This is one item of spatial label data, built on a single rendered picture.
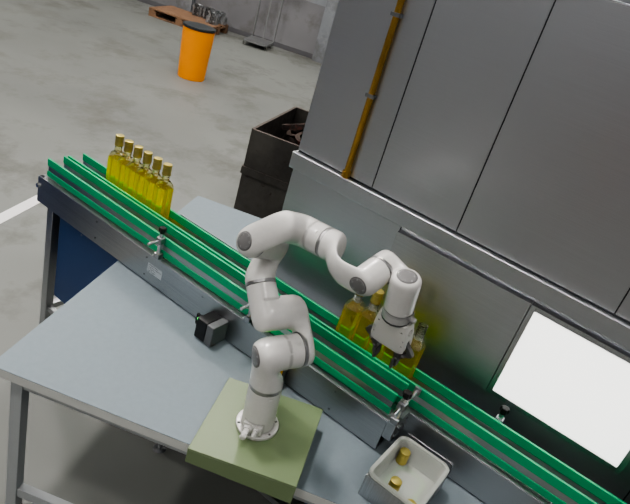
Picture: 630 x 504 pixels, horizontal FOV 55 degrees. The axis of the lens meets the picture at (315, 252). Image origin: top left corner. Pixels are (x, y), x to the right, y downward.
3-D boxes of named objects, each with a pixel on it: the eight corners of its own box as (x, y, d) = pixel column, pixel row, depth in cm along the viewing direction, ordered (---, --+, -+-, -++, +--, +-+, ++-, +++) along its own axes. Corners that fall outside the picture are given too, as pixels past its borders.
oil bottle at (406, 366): (406, 389, 199) (429, 338, 189) (399, 397, 195) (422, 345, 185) (392, 380, 202) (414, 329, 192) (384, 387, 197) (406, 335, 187)
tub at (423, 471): (442, 487, 184) (452, 467, 180) (408, 532, 166) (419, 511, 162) (393, 452, 191) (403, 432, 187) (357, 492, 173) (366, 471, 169)
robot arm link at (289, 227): (318, 285, 163) (284, 283, 150) (263, 253, 174) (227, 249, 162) (341, 229, 160) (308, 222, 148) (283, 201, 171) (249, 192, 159)
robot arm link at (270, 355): (240, 376, 170) (249, 331, 162) (283, 369, 176) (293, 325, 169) (253, 400, 163) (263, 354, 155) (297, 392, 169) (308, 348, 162)
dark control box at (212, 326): (224, 340, 217) (229, 321, 213) (209, 348, 211) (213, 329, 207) (208, 328, 220) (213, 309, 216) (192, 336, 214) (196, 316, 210)
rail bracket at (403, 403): (414, 409, 191) (428, 379, 185) (389, 435, 178) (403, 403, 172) (406, 403, 192) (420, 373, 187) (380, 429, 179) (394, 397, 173)
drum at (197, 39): (198, 85, 756) (208, 32, 727) (169, 74, 760) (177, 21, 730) (211, 79, 792) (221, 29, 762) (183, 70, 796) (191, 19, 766)
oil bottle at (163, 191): (167, 229, 248) (178, 166, 235) (156, 232, 243) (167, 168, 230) (158, 223, 250) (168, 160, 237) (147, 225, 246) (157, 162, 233)
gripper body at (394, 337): (422, 314, 150) (413, 344, 157) (388, 294, 154) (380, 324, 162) (406, 331, 145) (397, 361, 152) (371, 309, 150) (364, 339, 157)
